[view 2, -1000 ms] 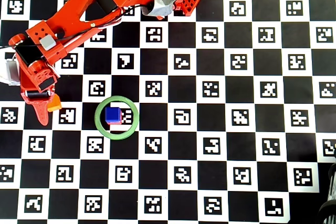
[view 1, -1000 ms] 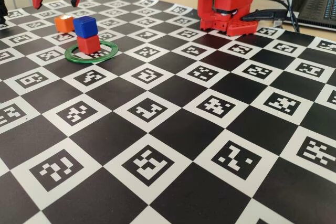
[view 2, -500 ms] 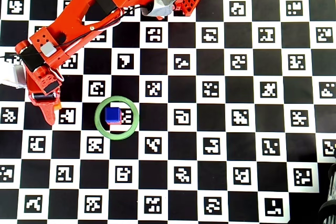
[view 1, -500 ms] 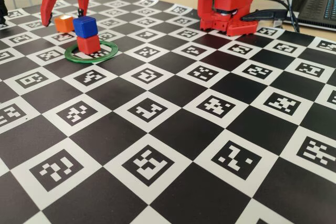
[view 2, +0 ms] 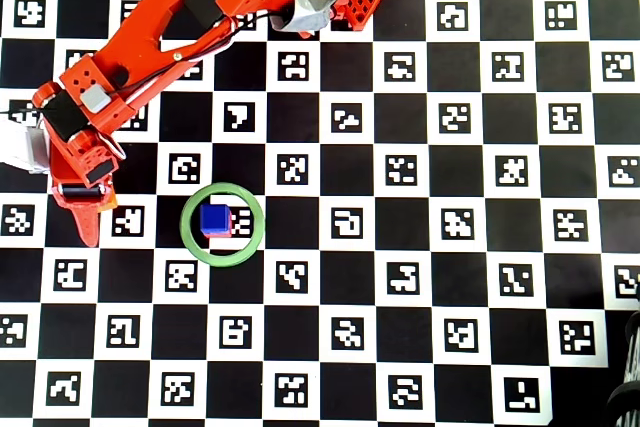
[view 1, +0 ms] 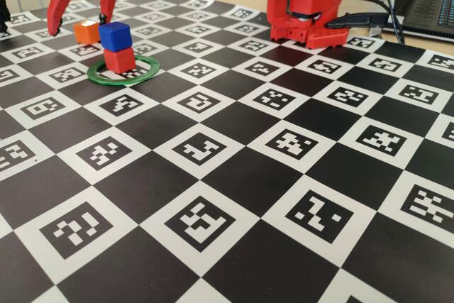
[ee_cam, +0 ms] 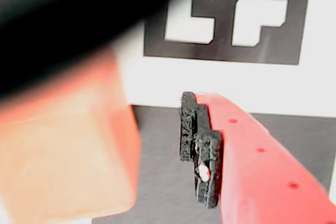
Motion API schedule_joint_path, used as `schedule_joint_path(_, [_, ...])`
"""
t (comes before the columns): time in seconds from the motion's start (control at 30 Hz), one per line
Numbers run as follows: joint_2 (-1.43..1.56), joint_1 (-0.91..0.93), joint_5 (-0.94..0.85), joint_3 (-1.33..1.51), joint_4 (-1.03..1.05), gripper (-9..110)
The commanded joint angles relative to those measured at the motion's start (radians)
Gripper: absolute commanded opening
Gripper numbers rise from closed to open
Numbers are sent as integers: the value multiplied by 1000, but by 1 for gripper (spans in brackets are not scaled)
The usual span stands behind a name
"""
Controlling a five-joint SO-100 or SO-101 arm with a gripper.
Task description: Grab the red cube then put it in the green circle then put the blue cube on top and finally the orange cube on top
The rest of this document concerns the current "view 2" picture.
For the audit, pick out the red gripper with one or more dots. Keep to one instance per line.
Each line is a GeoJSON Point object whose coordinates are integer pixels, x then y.
{"type": "Point", "coordinates": [81, 193]}

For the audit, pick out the black white marker board mat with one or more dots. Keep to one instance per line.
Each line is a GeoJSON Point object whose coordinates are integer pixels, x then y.
{"type": "Point", "coordinates": [460, 277]}

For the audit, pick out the grey duct tape wrap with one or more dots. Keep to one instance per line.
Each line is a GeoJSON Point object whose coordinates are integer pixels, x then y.
{"type": "Point", "coordinates": [310, 2]}

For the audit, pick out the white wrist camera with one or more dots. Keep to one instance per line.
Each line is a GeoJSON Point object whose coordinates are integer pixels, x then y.
{"type": "Point", "coordinates": [22, 147]}

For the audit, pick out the small grey connector box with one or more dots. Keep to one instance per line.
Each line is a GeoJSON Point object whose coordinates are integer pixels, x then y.
{"type": "Point", "coordinates": [95, 98]}

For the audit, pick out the blue cube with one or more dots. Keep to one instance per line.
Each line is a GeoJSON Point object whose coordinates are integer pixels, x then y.
{"type": "Point", "coordinates": [214, 217]}

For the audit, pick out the red cube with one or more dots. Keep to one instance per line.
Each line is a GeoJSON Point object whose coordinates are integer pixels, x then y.
{"type": "Point", "coordinates": [220, 235]}

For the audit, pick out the red robot arm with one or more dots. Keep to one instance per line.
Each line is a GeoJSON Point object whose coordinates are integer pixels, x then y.
{"type": "Point", "coordinates": [165, 32]}

